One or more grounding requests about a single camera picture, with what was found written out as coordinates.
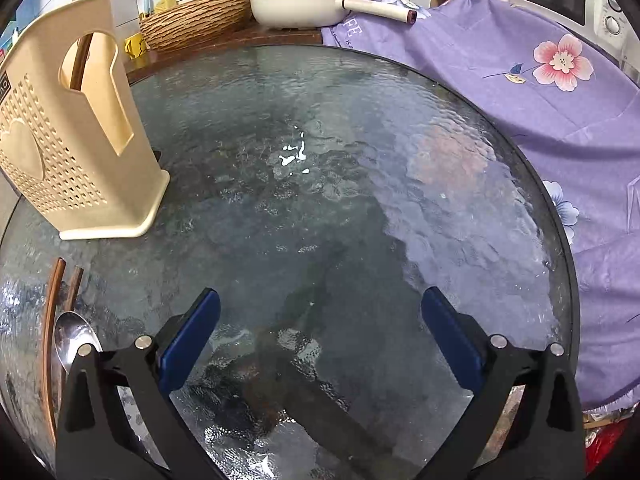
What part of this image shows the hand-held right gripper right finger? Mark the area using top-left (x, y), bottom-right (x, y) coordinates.
top-left (415, 286), bottom-right (587, 480)

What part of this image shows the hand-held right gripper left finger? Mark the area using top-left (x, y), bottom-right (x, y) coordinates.
top-left (55, 287), bottom-right (229, 480)

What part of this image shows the metal spoon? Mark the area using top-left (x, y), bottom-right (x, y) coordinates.
top-left (54, 311), bottom-right (104, 376)

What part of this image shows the cream plastic utensil holder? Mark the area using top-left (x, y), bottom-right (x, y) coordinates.
top-left (0, 0), bottom-right (171, 241)

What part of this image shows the red bag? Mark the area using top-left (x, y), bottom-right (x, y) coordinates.
top-left (582, 410), bottom-right (640, 479)

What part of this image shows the purple floral cloth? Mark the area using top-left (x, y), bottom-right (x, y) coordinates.
top-left (320, 0), bottom-right (640, 411)

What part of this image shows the yellow mug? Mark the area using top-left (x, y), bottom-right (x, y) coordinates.
top-left (123, 32), bottom-right (150, 59)

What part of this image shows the woven pattern sink basin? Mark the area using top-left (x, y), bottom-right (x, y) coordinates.
top-left (138, 0), bottom-right (256, 54)

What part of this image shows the white pan with glass lid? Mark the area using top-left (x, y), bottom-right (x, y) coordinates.
top-left (248, 0), bottom-right (418, 29)

